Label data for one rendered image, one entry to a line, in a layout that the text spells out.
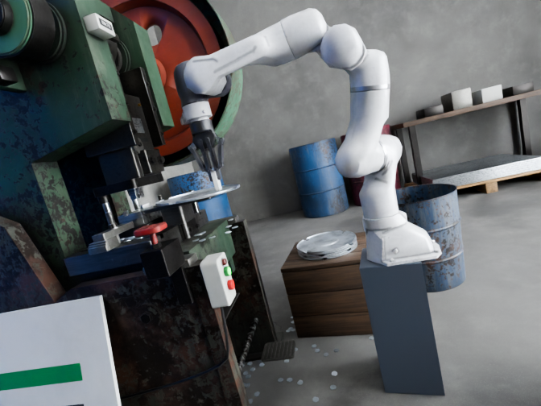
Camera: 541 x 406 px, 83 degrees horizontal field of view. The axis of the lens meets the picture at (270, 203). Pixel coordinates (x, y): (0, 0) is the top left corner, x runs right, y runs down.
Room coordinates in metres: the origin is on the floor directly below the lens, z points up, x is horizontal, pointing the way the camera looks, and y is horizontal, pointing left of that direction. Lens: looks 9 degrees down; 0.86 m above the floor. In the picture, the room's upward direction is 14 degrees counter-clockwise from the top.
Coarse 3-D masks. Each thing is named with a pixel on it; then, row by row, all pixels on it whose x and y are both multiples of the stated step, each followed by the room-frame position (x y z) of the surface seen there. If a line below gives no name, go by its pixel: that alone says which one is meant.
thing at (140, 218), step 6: (138, 210) 1.09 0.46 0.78; (120, 216) 1.05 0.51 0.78; (126, 216) 1.04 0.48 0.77; (132, 216) 1.04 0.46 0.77; (138, 216) 1.03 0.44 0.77; (144, 216) 1.04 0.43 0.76; (150, 216) 1.08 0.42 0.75; (156, 216) 1.11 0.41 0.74; (120, 222) 1.05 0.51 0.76; (138, 222) 1.04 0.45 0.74; (144, 222) 1.03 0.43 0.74
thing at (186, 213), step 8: (200, 200) 1.00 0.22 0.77; (152, 208) 1.05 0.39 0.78; (160, 208) 1.02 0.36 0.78; (168, 208) 1.02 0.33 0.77; (176, 208) 1.03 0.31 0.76; (184, 208) 1.06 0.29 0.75; (192, 208) 1.12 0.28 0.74; (168, 216) 1.04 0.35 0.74; (176, 216) 1.04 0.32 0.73; (184, 216) 1.04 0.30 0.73; (192, 216) 1.10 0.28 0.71; (168, 224) 1.04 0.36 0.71; (176, 224) 1.04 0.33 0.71; (184, 224) 1.04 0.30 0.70; (192, 224) 1.08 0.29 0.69; (184, 232) 1.03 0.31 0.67; (192, 232) 1.07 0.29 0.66
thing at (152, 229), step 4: (156, 224) 0.75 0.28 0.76; (160, 224) 0.74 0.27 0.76; (164, 224) 0.75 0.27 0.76; (140, 228) 0.75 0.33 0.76; (144, 228) 0.73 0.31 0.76; (148, 228) 0.72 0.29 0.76; (152, 228) 0.72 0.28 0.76; (156, 228) 0.72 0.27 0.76; (160, 228) 0.73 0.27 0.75; (164, 228) 0.74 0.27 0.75; (136, 232) 0.72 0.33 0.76; (140, 232) 0.72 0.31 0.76; (144, 232) 0.72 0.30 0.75; (148, 232) 0.72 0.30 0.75; (152, 232) 0.71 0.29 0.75; (156, 232) 0.72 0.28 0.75; (136, 236) 0.72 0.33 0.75; (140, 236) 0.72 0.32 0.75; (152, 236) 0.74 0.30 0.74; (152, 240) 0.74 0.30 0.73; (156, 240) 0.74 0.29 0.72; (152, 244) 0.74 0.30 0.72
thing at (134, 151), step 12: (132, 96) 1.13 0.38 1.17; (132, 108) 1.10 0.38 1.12; (144, 120) 1.16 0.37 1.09; (144, 132) 1.13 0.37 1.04; (144, 144) 1.11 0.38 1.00; (108, 156) 1.04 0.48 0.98; (120, 156) 1.03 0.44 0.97; (132, 156) 1.03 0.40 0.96; (144, 156) 1.05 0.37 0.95; (156, 156) 1.11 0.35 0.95; (108, 168) 1.04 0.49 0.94; (120, 168) 1.04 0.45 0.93; (132, 168) 1.03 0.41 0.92; (144, 168) 1.05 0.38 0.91; (156, 168) 1.08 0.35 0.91; (108, 180) 1.05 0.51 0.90; (120, 180) 1.04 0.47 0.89
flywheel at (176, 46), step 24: (120, 0) 1.44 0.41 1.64; (144, 0) 1.43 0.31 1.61; (168, 0) 1.40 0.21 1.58; (144, 24) 1.46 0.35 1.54; (168, 24) 1.44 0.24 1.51; (192, 24) 1.39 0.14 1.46; (168, 48) 1.45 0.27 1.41; (192, 48) 1.43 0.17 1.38; (216, 48) 1.37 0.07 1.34; (168, 72) 1.46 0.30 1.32; (168, 96) 1.46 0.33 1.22; (216, 120) 1.44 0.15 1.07; (168, 144) 1.44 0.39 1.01
